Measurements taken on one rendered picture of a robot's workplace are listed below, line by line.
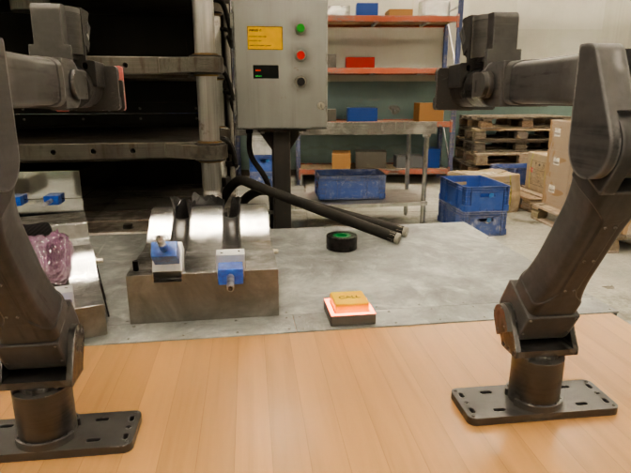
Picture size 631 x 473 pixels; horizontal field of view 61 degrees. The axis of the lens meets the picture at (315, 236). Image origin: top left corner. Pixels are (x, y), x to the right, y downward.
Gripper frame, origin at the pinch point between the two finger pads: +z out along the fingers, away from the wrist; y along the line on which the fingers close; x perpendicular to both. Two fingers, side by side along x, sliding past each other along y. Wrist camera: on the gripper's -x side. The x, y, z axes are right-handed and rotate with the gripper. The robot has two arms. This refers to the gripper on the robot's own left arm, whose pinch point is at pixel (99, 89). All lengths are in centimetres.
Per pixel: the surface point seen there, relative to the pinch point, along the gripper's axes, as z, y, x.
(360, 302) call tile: -10, -43, 36
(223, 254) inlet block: -4.7, -19.4, 28.0
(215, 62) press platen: 66, -16, -9
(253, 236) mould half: 16.9, -24.6, 30.1
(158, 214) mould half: 24.0, -3.9, 26.1
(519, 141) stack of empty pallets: 544, -361, 48
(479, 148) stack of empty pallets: 548, -311, 57
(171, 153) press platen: 73, -1, 17
